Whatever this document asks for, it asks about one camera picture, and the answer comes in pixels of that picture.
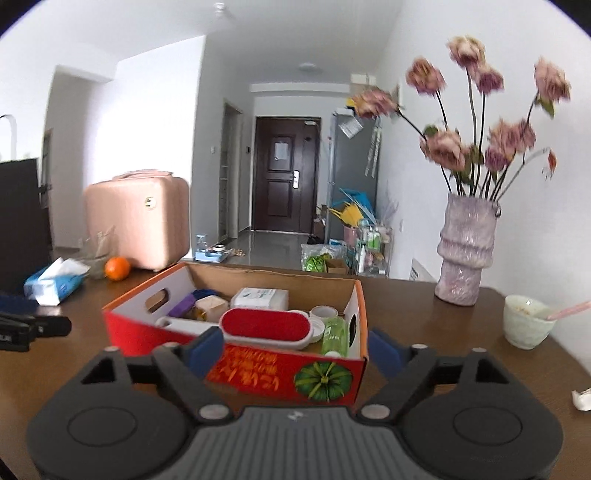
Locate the dried pink flower bouquet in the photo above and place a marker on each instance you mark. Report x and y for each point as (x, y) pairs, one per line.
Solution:
(445, 145)

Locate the pink ribbed ceramic vase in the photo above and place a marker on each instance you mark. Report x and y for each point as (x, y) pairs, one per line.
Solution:
(466, 249)

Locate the clear glass vase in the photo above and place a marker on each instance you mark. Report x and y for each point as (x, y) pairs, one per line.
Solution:
(97, 254)

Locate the red orange cardboard box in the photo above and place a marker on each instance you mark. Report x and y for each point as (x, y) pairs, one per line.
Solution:
(272, 369)

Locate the brown cardboard carton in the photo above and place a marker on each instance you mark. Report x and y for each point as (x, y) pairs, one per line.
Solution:
(337, 266)

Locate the blue pet water dispenser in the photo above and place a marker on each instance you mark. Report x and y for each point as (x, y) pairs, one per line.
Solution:
(210, 251)

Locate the white green printed box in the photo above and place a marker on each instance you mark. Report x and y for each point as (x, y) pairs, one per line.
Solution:
(258, 299)

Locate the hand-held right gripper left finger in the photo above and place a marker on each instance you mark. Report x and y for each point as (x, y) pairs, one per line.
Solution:
(207, 353)

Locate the white crumpled scrap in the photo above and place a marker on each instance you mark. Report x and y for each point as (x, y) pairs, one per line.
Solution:
(582, 399)

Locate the pink spoon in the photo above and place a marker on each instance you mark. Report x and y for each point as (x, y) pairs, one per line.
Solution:
(568, 311)

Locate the white cup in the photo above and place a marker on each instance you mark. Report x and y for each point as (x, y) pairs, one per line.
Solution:
(526, 327)

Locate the red lint brush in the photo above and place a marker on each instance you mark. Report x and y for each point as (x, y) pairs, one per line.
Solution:
(263, 325)

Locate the dark brown door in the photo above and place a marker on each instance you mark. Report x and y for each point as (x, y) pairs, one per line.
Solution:
(281, 184)

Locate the blue white tissue pack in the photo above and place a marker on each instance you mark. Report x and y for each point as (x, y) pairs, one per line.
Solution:
(53, 284)

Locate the round ceiling lamp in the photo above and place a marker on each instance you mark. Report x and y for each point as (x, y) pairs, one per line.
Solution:
(311, 67)

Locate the black chair back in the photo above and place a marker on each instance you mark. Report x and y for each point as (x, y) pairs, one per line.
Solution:
(23, 221)

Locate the purple small box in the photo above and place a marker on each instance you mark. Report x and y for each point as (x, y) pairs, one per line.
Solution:
(182, 307)

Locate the grey refrigerator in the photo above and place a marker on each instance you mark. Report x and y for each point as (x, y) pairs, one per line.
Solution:
(353, 161)

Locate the pink plastic bin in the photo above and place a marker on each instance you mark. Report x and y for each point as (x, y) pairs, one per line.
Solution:
(351, 235)

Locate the green plastic bag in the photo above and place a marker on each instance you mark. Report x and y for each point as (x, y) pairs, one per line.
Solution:
(316, 264)

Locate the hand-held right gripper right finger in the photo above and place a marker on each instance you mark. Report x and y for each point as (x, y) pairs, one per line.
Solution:
(385, 353)

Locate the orange fruit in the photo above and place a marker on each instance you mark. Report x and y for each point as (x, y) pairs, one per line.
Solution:
(117, 268)

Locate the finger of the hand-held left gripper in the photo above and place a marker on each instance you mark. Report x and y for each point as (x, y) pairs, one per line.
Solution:
(41, 326)
(16, 304)

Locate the green plastic bottle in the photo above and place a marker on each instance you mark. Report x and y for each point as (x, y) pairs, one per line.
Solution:
(334, 337)

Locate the pink suitcase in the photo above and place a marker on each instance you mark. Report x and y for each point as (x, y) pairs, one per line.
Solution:
(138, 217)

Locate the white tape roll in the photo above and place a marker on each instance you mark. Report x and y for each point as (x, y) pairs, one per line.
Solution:
(323, 312)

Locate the yellow bag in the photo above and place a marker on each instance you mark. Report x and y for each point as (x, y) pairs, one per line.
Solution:
(348, 216)

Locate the white round cap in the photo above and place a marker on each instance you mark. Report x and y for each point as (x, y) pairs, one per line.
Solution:
(317, 328)

